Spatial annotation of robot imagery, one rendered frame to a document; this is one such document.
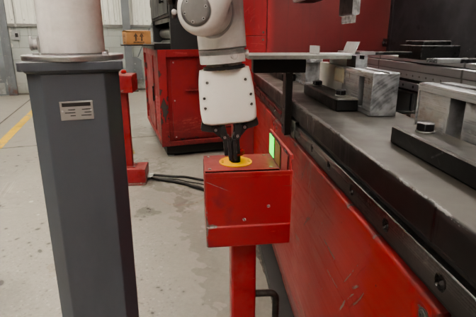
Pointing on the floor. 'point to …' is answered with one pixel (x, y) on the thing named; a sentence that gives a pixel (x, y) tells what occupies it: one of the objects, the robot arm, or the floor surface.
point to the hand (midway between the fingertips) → (231, 148)
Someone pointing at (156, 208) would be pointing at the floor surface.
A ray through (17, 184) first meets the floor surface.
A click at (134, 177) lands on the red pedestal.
